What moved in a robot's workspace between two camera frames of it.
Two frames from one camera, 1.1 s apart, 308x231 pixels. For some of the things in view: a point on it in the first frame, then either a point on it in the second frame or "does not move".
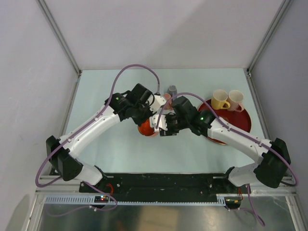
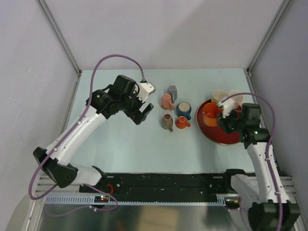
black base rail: [217, 184] does not move
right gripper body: [173, 124] → [232, 122]
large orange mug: [146, 129] → [211, 112]
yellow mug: [219, 100] does not move
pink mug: [235, 97] does not move
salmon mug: [167, 96] does not move
